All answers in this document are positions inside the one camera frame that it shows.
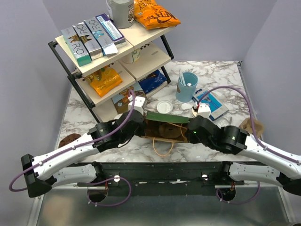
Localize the brown RO box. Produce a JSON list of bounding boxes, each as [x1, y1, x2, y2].
[[73, 22, 103, 61]]

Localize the black frame beige shelf rack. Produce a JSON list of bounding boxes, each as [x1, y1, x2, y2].
[[48, 22, 174, 122]]

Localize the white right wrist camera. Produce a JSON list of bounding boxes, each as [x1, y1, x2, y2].
[[191, 103, 211, 118]]

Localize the blue snack bag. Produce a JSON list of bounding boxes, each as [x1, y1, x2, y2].
[[138, 70, 167, 94]]

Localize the single brown cup carrier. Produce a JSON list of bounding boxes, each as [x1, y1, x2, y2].
[[158, 123, 181, 139]]

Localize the blue razor box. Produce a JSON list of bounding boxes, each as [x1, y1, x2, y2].
[[192, 89, 229, 121]]

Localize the light blue cup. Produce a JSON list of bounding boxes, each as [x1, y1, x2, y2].
[[175, 72, 198, 103]]

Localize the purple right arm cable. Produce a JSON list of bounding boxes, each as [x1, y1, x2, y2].
[[192, 86, 301, 205]]

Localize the green paper bag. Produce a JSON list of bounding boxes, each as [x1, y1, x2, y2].
[[142, 111, 190, 158]]

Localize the grey canister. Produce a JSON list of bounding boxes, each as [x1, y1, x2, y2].
[[106, 0, 135, 29]]

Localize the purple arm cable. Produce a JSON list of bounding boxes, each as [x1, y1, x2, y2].
[[192, 86, 301, 205], [8, 89, 136, 207]]

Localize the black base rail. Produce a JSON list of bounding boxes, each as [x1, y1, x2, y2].
[[92, 161, 233, 196]]

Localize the purple white box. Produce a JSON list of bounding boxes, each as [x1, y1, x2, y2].
[[96, 14, 127, 49]]

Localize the brown cardboard cup carrier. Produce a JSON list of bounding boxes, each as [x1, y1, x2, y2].
[[239, 118, 265, 137]]

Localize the orange chips bag top shelf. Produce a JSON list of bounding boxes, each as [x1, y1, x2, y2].
[[134, 0, 181, 30]]

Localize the silver glitter pouch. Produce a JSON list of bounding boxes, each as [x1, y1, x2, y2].
[[215, 117, 233, 128]]

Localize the white plastic lid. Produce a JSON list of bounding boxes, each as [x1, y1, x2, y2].
[[114, 113, 123, 120]]

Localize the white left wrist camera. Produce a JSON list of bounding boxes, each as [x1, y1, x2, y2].
[[128, 96, 147, 115]]

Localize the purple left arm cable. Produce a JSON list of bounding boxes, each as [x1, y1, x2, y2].
[[8, 89, 136, 207]]

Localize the yellow snack bag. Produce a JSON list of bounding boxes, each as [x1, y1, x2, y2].
[[85, 66, 123, 97]]

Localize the white stirrers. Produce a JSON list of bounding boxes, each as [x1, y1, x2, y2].
[[179, 69, 191, 87]]

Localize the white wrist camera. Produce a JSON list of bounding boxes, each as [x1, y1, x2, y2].
[[128, 96, 147, 115], [191, 103, 211, 118]]

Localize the teal RO box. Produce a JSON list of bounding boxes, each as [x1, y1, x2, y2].
[[61, 27, 92, 66]]

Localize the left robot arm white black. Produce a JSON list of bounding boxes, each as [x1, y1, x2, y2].
[[21, 110, 146, 198]]

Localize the blue RO box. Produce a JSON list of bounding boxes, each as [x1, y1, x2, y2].
[[84, 17, 118, 56]]

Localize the brown snack bag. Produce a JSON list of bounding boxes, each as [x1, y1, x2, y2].
[[112, 82, 149, 114]]

